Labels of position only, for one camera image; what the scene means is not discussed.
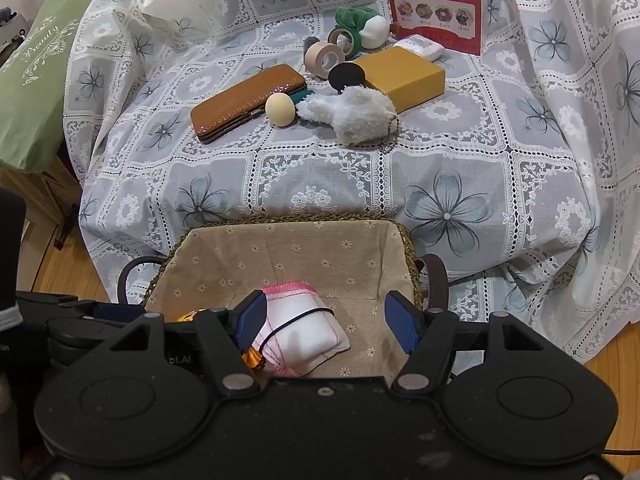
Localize beige tape roll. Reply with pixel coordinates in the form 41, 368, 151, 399
305, 41, 343, 80

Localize wooden furniture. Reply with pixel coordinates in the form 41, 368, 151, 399
0, 162, 83, 253

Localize white fluffy pouch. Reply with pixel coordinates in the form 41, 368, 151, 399
297, 85, 402, 148

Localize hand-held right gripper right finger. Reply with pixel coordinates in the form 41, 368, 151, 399
385, 291, 541, 392

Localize white pads with pink edge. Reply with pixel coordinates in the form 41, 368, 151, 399
250, 282, 352, 378

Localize red and teal box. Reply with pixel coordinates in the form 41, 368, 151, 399
386, 0, 490, 56

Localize beige egg-shaped sponge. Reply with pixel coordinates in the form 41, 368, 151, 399
265, 92, 297, 127

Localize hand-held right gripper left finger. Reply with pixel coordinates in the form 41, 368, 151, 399
107, 291, 268, 398

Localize orange yellow item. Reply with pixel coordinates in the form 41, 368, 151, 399
181, 310, 264, 372

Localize white lace floral cloth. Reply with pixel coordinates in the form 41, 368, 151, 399
62, 0, 640, 366

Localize green and white plush toy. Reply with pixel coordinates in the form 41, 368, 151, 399
335, 6, 390, 51

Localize grey device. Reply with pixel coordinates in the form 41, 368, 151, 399
0, 7, 32, 58

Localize white tissue packet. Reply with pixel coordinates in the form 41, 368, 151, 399
392, 34, 445, 61

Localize black round disc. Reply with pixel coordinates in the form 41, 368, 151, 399
328, 62, 367, 94

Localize yellow box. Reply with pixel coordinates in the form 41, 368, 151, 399
352, 49, 446, 114

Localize green printed pillow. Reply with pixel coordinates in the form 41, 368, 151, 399
0, 0, 94, 171

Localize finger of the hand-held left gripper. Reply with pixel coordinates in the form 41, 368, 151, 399
57, 297, 166, 323

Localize brown leather case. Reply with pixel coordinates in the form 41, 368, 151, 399
190, 64, 307, 146

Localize green tape roll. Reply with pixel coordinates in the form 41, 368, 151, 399
328, 27, 359, 58

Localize black hair tie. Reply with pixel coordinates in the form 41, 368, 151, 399
260, 307, 336, 347

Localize black cloth with grey band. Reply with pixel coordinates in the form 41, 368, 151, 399
0, 191, 27, 332

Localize woven basket with fabric lining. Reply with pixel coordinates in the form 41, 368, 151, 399
117, 212, 450, 380

